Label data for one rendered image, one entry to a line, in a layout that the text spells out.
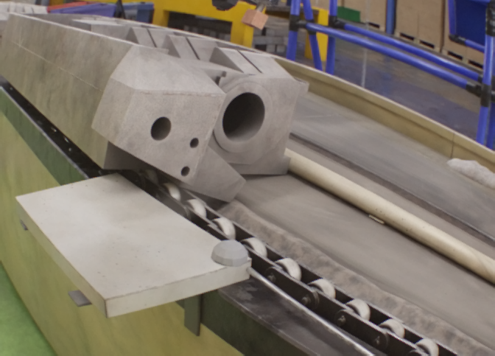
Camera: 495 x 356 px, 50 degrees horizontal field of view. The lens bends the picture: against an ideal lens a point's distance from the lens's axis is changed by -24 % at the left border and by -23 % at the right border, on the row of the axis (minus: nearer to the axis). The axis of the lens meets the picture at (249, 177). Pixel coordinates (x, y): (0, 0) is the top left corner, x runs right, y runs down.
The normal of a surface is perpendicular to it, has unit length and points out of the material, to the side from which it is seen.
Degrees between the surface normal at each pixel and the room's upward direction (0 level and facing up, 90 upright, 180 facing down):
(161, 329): 90
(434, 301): 0
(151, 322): 90
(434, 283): 0
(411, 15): 90
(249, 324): 90
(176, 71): 38
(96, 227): 0
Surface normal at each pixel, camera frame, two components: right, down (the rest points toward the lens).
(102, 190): 0.11, -0.93
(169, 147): 0.62, 0.35
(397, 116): -0.78, 0.14
